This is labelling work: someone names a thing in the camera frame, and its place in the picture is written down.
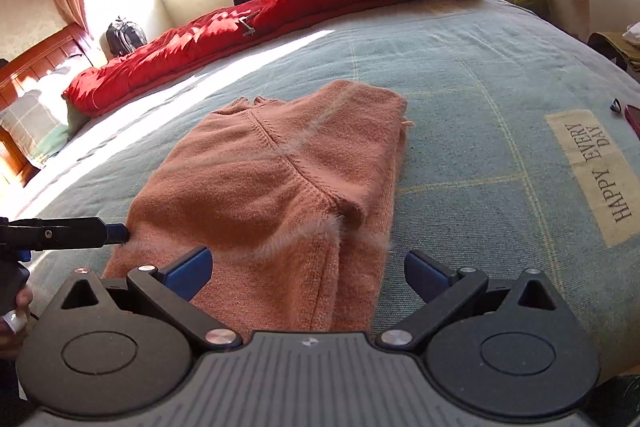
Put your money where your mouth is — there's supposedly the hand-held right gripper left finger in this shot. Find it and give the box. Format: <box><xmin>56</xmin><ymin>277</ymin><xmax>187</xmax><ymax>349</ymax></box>
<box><xmin>60</xmin><ymin>247</ymin><xmax>243</xmax><ymax>350</ymax></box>

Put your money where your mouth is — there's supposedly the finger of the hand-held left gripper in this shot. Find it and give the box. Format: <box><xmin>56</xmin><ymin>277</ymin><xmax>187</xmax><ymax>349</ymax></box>
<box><xmin>0</xmin><ymin>217</ymin><xmax>132</xmax><ymax>253</ymax></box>

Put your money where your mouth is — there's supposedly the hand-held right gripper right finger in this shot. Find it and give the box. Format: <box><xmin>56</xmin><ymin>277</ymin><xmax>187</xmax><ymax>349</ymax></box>
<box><xmin>375</xmin><ymin>249</ymin><xmax>558</xmax><ymax>353</ymax></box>

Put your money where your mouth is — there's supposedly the orange knit sweater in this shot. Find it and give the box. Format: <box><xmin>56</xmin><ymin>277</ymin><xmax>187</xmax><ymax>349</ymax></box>
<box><xmin>102</xmin><ymin>79</ymin><xmax>413</xmax><ymax>338</ymax></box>

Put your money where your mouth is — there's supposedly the person's left hand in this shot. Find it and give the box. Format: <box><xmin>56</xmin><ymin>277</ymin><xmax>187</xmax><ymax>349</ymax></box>
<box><xmin>0</xmin><ymin>289</ymin><xmax>35</xmax><ymax>358</ymax></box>

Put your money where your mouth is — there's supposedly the checked pillow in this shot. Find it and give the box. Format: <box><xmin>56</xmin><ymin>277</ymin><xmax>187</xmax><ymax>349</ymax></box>
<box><xmin>0</xmin><ymin>52</ymin><xmax>93</xmax><ymax>168</ymax></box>

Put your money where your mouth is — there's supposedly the wooden headboard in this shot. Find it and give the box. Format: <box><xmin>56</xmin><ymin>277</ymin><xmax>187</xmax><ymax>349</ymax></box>
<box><xmin>0</xmin><ymin>23</ymin><xmax>96</xmax><ymax>188</ymax></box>

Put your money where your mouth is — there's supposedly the black backpack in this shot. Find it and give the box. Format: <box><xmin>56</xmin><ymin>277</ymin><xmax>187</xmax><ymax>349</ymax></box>
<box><xmin>102</xmin><ymin>17</ymin><xmax>148</xmax><ymax>58</ymax></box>

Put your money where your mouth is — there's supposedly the olive folded cloth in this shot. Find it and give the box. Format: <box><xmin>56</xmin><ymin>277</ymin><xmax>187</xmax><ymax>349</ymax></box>
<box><xmin>587</xmin><ymin>32</ymin><xmax>640</xmax><ymax>72</ymax></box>

